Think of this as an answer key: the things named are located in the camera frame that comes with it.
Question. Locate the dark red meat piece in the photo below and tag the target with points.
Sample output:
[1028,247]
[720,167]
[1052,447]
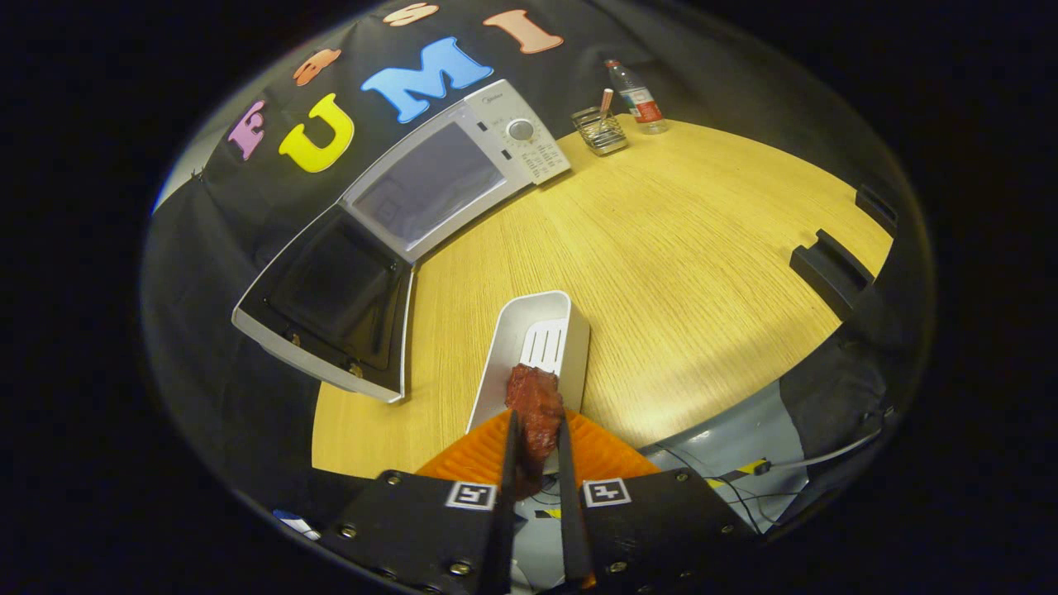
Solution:
[537,413]

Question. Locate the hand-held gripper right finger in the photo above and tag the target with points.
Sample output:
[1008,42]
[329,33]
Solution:
[572,537]

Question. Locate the white toaster oven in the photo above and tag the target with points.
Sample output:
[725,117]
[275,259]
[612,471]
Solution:
[430,186]

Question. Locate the clear plastic water bottle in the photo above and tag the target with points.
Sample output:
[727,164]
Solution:
[640,103]

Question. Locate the white plastic tray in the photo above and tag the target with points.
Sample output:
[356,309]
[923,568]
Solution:
[529,318]

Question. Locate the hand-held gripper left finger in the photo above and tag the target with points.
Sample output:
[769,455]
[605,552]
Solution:
[504,537]

